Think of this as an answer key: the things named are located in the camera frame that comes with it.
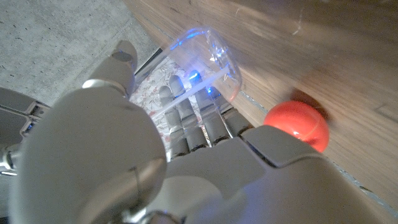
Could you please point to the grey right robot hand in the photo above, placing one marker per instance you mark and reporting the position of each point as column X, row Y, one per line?
column 15, row 112

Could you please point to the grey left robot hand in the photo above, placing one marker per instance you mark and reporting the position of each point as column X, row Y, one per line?
column 93, row 149

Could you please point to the clear plastic spray bottle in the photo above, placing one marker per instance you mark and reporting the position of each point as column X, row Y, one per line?
column 199, row 49

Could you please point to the floral backdrop cloth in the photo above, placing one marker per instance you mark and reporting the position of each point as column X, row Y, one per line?
column 149, row 93

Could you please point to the black backdrop stand pole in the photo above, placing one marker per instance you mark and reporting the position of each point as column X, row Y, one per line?
column 149, row 61

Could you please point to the orange toy ball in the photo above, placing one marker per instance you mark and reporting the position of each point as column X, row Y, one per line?
column 298, row 121

